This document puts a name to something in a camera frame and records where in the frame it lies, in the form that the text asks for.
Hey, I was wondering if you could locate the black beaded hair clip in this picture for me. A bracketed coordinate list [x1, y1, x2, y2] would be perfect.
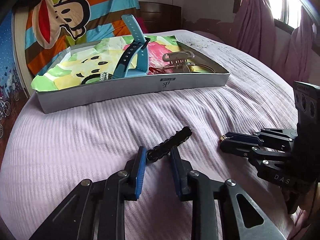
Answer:
[146, 126, 193, 163]

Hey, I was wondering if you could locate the brown hair tie yellow bead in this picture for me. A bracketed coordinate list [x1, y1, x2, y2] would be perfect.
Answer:
[187, 62, 216, 73]

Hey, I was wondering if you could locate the red string bracelet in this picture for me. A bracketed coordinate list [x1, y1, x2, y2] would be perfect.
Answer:
[149, 65, 171, 75]

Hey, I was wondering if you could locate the pink bed cover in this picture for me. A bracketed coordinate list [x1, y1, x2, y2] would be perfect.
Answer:
[1, 32, 297, 239]

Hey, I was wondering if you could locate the grey tray colourful paper lining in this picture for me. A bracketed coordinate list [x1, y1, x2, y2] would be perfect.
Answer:
[31, 35, 230, 113]

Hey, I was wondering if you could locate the blue dotted fabric wardrobe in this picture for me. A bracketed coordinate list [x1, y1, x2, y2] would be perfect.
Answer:
[0, 11, 22, 138]

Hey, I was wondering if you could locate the white pearl hair clip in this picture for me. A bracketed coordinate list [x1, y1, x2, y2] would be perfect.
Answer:
[100, 72, 113, 81]

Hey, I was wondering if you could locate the pink curtain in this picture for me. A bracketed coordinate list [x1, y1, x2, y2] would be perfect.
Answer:
[229, 0, 319, 85]

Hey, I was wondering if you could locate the striped monkey blanket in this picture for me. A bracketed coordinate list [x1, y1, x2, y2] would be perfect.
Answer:
[25, 0, 147, 75]

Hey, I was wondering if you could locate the dark wooden headboard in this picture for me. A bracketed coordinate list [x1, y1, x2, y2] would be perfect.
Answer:
[139, 2, 182, 33]

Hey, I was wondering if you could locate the person's right hand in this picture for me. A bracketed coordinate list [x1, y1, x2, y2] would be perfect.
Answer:
[296, 183, 319, 230]

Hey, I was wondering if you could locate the grey hair claw clip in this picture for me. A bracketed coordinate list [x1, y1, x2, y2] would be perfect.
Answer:
[162, 50, 195, 73]

